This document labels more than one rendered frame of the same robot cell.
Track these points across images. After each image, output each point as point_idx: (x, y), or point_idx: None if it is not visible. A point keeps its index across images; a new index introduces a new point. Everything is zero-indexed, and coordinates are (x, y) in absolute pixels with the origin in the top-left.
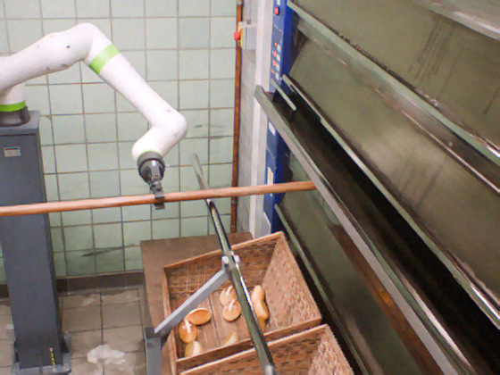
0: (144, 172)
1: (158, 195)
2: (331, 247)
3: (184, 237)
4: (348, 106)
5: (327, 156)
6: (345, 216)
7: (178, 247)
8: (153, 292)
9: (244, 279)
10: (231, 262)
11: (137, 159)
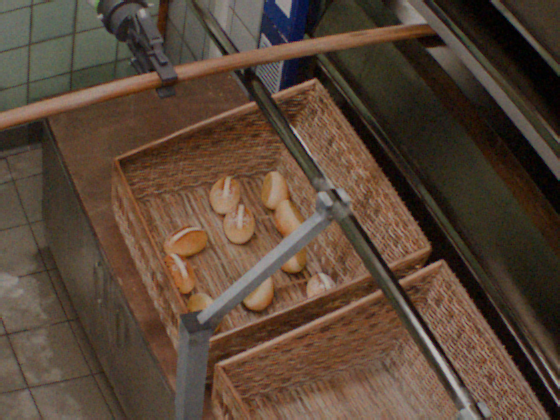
0: (119, 27)
1: (166, 74)
2: (446, 134)
3: (110, 82)
4: None
5: (469, 16)
6: (551, 152)
7: (105, 103)
8: (91, 198)
9: (247, 161)
10: (338, 203)
11: (97, 1)
